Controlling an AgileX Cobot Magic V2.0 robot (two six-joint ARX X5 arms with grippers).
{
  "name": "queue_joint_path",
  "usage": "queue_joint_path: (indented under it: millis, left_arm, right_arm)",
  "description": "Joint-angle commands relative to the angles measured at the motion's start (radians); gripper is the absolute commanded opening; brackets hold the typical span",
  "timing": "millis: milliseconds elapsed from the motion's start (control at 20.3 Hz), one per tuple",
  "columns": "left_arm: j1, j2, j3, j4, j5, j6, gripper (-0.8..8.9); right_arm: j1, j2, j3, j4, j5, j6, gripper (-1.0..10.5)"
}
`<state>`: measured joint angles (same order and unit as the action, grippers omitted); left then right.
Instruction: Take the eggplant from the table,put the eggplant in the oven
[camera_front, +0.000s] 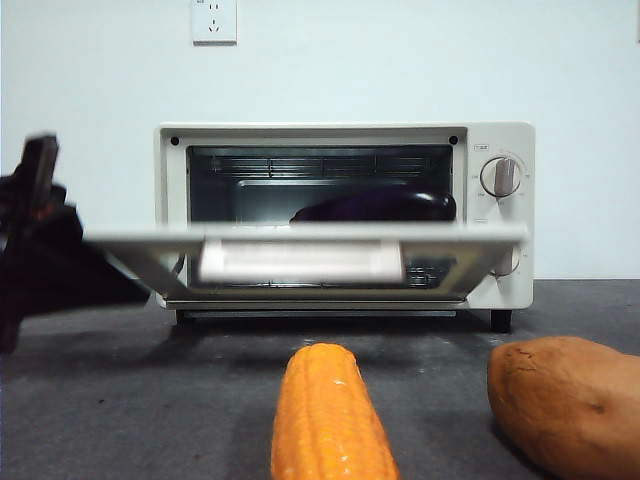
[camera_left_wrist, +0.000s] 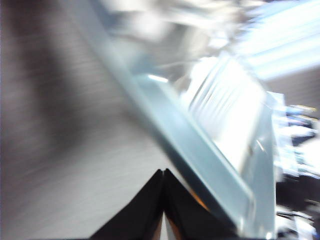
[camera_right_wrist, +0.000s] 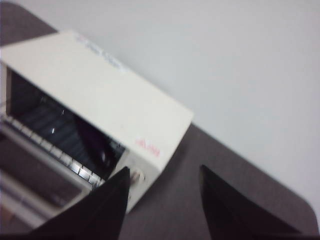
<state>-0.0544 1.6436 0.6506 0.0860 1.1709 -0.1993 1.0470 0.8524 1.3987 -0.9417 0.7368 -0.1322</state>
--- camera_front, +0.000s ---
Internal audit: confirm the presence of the oven door with taupe handle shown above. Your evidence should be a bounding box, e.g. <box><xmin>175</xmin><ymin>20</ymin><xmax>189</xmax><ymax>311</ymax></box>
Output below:
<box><xmin>82</xmin><ymin>222</ymin><xmax>531</xmax><ymax>302</ymax></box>

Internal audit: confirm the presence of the purple eggplant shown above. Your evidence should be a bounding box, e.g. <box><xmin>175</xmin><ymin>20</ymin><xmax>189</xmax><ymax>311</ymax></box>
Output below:
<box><xmin>289</xmin><ymin>188</ymin><xmax>459</xmax><ymax>225</ymax></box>

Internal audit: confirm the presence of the cream oven knob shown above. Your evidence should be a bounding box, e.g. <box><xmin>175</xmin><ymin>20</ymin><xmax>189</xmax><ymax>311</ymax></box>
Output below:
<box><xmin>479</xmin><ymin>156</ymin><xmax>525</xmax><ymax>198</ymax></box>
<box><xmin>492</xmin><ymin>247</ymin><xmax>522</xmax><ymax>277</ymax></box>

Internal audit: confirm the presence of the cream Toshiba toaster oven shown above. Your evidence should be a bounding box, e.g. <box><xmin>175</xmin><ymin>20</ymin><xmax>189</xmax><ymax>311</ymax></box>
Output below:
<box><xmin>153</xmin><ymin>122</ymin><xmax>535</xmax><ymax>334</ymax></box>

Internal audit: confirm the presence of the orange corn cob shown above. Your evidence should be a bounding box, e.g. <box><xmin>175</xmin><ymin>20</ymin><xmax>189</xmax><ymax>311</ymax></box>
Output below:
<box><xmin>270</xmin><ymin>343</ymin><xmax>401</xmax><ymax>480</ymax></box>

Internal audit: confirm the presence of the brown sweet potato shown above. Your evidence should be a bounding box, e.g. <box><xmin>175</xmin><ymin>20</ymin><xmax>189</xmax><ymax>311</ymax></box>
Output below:
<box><xmin>486</xmin><ymin>336</ymin><xmax>640</xmax><ymax>480</ymax></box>

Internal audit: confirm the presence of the white wall socket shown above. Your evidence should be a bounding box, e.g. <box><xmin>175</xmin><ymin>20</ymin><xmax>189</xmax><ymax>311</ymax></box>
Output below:
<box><xmin>191</xmin><ymin>0</ymin><xmax>239</xmax><ymax>47</ymax></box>

